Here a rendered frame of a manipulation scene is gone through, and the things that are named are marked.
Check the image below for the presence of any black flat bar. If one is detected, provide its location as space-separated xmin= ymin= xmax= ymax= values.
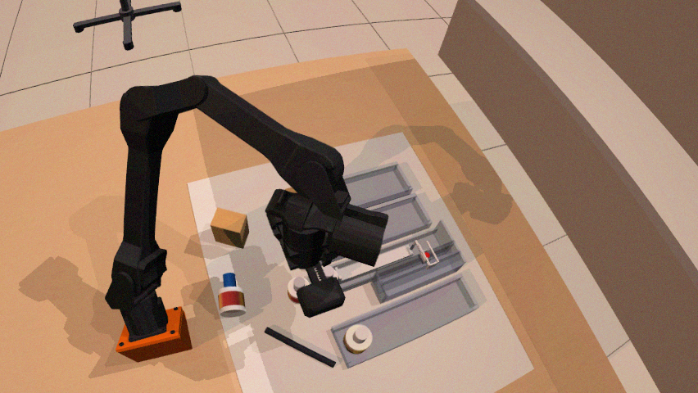
xmin=265 ymin=327 xmax=336 ymax=368

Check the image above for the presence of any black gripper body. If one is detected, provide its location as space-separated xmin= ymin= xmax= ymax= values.
xmin=267 ymin=215 xmax=346 ymax=318

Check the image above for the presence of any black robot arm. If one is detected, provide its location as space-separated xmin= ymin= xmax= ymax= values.
xmin=105 ymin=75 xmax=389 ymax=342

